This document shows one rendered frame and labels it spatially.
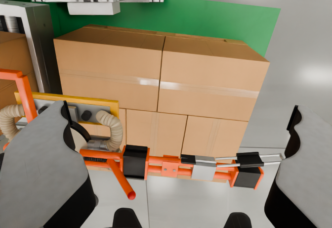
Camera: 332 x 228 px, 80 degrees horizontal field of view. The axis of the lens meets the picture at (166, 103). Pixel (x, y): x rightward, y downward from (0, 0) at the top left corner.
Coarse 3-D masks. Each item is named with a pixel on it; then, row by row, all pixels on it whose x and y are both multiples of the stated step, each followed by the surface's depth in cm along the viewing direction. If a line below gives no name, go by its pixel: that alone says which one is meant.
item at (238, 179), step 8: (232, 160) 64; (240, 168) 61; (248, 168) 61; (256, 168) 62; (232, 176) 63; (240, 176) 61; (248, 176) 61; (256, 176) 60; (232, 184) 63; (240, 184) 63; (248, 184) 62; (256, 184) 62
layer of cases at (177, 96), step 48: (96, 48) 110; (144, 48) 109; (192, 48) 119; (240, 48) 132; (96, 96) 125; (144, 96) 123; (192, 96) 122; (240, 96) 121; (144, 144) 142; (192, 144) 141
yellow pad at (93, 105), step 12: (36, 96) 65; (48, 96) 65; (60, 96) 65; (72, 96) 66; (36, 108) 67; (84, 108) 66; (96, 108) 66; (108, 108) 66; (84, 120) 66; (96, 120) 68
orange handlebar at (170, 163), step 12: (0, 72) 48; (12, 72) 49; (24, 84) 50; (24, 96) 51; (24, 108) 53; (84, 156) 61; (96, 156) 61; (108, 156) 61; (120, 156) 61; (156, 156) 62; (168, 156) 63; (156, 168) 63; (168, 168) 62; (180, 168) 64; (216, 168) 61; (228, 168) 61
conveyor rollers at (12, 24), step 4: (4, 16) 103; (8, 16) 103; (12, 16) 104; (8, 20) 104; (12, 20) 105; (16, 20) 107; (0, 24) 108; (8, 24) 105; (12, 24) 105; (16, 24) 107; (0, 28) 108; (8, 28) 106; (12, 28) 106; (16, 28) 107; (12, 32) 107; (16, 32) 108
